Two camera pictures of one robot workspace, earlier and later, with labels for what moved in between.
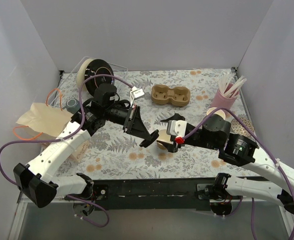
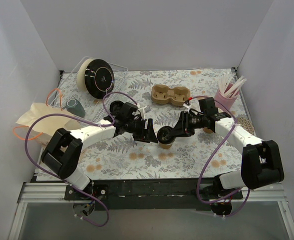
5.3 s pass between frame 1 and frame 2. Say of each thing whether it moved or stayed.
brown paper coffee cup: moved
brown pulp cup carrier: stayed
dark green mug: stayed
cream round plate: stayed
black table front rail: stayed
